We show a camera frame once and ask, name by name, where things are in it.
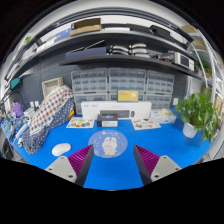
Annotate cardboard box on top shelf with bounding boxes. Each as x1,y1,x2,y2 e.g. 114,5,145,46
70,18,102,36

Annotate patterned fabric covered object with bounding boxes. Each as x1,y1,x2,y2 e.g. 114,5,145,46
22,85,74,155

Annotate upper black wall shelf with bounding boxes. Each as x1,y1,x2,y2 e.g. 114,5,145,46
12,24,193,77

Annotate small black and white box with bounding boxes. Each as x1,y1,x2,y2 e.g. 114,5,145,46
97,114,118,127

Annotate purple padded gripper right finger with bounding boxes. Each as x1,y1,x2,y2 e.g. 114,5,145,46
133,145,181,185

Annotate stacked white bowls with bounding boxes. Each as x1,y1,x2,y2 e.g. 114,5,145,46
109,43,149,58

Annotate white electronic device on shelf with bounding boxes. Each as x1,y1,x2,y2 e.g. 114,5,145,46
174,52,194,71

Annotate left sticker sheet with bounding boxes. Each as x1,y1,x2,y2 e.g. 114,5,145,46
67,117,94,129

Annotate black wall shelf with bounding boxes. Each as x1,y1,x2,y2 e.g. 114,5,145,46
12,24,193,77
59,55,201,79

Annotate right grey drawer organizer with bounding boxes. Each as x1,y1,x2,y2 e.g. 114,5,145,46
145,70,175,109

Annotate white computer mouse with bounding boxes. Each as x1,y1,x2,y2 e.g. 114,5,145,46
52,143,71,156

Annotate right sticker sheet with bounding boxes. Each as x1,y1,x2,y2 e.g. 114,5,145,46
132,119,160,130

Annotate round bunny mouse pad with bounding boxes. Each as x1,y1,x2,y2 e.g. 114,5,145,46
88,129,128,158

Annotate dark blue flat box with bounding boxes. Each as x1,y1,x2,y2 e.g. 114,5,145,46
65,40,107,60

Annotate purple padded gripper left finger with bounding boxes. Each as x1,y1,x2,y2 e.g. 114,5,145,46
46,145,94,187

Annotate long white keyboard box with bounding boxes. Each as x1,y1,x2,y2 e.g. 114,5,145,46
81,101,152,120

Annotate sticker sheet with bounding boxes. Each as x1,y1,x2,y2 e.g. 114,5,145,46
132,119,160,130
67,117,94,129

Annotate white plant pot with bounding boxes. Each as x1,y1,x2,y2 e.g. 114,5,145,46
183,123,197,138

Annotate yellow box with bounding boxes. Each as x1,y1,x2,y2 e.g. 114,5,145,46
117,90,138,102

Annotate lower black wall shelf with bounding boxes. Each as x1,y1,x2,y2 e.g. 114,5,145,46
59,55,201,79

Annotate grey drawer organizer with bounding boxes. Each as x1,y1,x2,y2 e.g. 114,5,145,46
145,70,175,109
71,68,108,115
108,68,146,101

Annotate clear plastic container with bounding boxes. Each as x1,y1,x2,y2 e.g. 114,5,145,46
152,108,176,124

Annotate purple small object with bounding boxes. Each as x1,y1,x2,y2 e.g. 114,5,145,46
12,102,23,118

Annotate middle grey drawer organizer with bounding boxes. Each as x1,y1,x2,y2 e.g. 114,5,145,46
108,68,146,101

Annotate left grey drawer organizer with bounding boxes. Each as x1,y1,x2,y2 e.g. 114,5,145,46
71,68,108,115

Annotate green potted plant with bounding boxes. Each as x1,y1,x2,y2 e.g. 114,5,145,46
175,88,218,142

